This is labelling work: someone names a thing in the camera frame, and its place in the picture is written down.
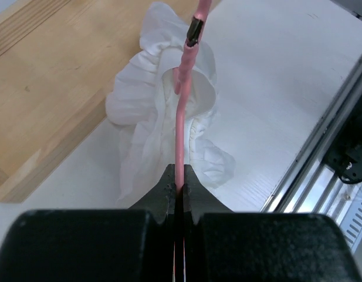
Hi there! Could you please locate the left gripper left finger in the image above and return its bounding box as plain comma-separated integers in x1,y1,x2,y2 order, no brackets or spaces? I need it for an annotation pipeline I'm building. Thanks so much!
0,165,175,281

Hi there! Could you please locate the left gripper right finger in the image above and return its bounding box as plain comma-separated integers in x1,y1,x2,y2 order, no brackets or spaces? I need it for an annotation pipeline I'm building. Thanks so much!
183,165,362,281

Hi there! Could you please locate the white skirt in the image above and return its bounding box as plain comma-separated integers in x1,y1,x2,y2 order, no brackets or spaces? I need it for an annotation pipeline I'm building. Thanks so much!
106,2,236,202

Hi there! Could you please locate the pink wire hanger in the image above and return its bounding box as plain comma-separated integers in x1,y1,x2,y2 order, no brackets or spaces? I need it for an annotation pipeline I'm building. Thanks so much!
173,0,212,282

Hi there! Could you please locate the wooden hanger rack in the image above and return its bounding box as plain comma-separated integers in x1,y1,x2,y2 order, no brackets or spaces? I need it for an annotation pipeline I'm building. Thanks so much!
0,1,151,203

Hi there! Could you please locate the aluminium mounting rail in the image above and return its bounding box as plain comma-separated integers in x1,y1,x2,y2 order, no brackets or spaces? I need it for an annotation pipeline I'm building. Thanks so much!
261,55,362,213

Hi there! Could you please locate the slotted cable duct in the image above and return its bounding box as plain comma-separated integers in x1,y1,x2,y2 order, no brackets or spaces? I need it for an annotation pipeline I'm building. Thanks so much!
336,190,362,253

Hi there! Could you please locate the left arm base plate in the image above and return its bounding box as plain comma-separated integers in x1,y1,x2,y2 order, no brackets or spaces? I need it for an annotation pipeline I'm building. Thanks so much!
323,99,362,184

